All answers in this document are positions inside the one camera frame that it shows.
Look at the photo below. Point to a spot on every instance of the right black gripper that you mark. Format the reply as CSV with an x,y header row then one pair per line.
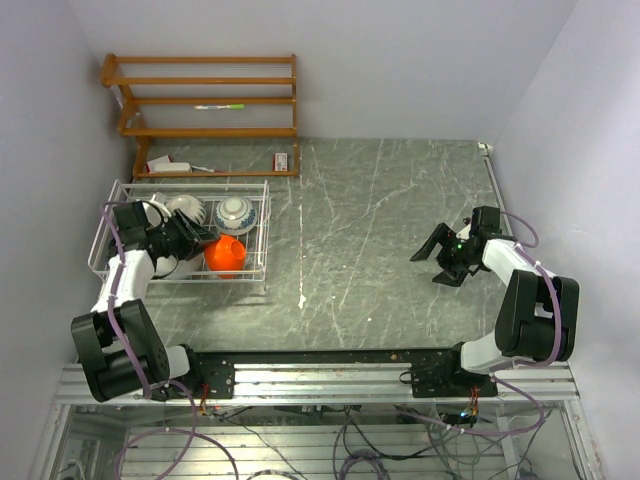
x,y
444,235

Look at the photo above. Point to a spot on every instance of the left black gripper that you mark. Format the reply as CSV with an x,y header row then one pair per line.
x,y
190,243

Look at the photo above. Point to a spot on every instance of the cream bowl blue base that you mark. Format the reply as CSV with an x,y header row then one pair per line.
x,y
191,206

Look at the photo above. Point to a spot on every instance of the orange bowl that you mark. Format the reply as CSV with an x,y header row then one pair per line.
x,y
226,257

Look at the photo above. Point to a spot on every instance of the blue floral bowl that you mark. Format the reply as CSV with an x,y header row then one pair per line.
x,y
235,216

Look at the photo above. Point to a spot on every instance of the plain white bowl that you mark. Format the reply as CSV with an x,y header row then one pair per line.
x,y
170,268

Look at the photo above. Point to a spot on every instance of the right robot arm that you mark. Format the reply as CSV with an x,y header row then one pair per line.
x,y
536,322

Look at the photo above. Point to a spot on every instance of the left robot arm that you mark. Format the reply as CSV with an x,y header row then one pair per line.
x,y
117,344

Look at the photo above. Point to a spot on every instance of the wooden shelf rack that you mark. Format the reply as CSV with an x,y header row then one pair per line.
x,y
131,123

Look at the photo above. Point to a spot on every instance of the white box under shelf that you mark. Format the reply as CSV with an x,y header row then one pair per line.
x,y
166,165

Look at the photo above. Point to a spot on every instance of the red white small box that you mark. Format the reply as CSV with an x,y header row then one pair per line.
x,y
280,162

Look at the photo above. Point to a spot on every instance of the green white pen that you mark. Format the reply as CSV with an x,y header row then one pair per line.
x,y
212,107

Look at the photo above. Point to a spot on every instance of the white wire dish rack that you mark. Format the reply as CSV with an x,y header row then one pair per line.
x,y
255,241

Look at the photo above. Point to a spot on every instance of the aluminium mounting rail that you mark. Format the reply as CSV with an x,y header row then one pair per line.
x,y
369,383

